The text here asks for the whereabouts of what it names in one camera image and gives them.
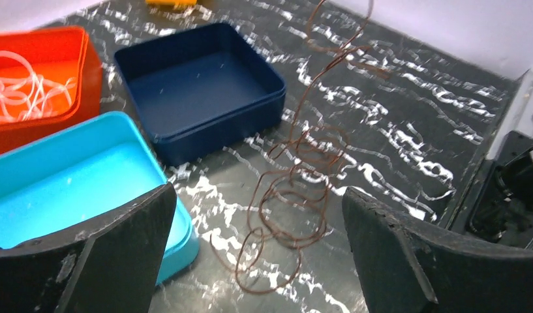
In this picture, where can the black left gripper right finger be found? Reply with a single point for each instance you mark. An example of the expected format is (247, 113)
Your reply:
(405, 264)

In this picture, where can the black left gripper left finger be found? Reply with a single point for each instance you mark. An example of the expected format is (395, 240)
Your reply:
(108, 263)

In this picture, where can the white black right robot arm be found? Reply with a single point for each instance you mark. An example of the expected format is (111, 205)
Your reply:
(497, 204)

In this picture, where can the cyan square tray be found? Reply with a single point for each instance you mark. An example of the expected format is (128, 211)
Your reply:
(72, 176)

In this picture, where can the navy blue square tray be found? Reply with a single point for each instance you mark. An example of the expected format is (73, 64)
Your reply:
(200, 90)

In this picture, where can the red square tray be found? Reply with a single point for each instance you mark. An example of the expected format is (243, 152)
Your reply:
(50, 79)

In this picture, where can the yellow plastic bin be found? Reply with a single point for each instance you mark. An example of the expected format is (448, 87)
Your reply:
(174, 3)

